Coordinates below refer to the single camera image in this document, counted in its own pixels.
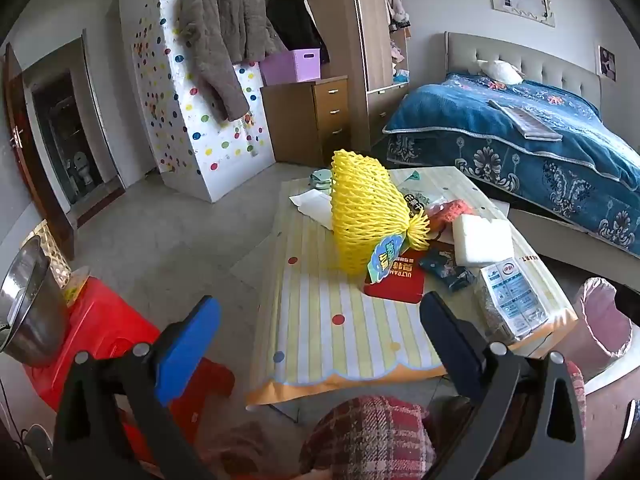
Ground white dotted cabinet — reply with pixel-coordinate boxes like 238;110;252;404
118;0;276;204

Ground blue floral blanket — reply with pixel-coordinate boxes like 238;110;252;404
382;72;640;248

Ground blue snack packet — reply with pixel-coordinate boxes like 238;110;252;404
417;249;476;292

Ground silver white milk packet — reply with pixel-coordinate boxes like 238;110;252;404
475;257;553;345

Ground wooden drawer cabinet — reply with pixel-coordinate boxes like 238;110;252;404
260;76;351;166

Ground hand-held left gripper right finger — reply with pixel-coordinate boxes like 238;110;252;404
419;291;586;480

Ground trash bin with pink liner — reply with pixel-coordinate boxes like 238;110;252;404
570;277;640;396

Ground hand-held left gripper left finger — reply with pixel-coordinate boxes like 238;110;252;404
52;296;222;480

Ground person's plaid pants leg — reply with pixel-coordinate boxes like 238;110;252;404
300;395;436;480

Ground small wall photo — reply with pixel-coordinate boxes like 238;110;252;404
597;45;617;82

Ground steel bowl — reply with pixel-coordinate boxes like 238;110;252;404
0;236;71;367

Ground brown padded jacket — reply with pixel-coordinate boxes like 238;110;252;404
175;0;281;123

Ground white toilet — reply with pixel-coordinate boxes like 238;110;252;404
70;152;96;186

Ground black coat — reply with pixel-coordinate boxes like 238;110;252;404
265;0;328;63

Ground pink clothes in wardrobe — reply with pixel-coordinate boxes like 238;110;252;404
382;0;413;81

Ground beige upholstered bed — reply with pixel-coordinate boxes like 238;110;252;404
382;31;640;266

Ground yellow foam fruit net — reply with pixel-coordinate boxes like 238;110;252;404
330;149;432;282

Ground orange foam fruit net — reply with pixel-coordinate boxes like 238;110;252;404
427;199;468;226

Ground clear plastic bag green print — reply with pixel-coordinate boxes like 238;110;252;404
390;169;451;217

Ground red flat packet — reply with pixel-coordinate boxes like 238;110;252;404
363;240;456;305

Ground white paper sheet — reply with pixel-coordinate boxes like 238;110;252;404
289;187;335;231

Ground purple storage box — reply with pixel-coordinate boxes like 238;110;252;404
259;49;322;87

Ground yellow striped tablecloth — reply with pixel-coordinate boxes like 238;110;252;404
245;165;580;407

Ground white foam block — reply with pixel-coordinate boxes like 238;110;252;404
452;213;516;267

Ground white pillow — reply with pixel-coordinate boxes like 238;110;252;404
472;58;525;85

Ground wooden wardrobe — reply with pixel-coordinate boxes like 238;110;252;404
276;0;411;146

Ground brown door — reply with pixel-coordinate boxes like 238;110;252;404
2;42;76;261

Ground gold patterned box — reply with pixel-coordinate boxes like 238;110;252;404
22;220;73;291

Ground red plastic stool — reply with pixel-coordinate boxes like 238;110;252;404
22;276;236;466

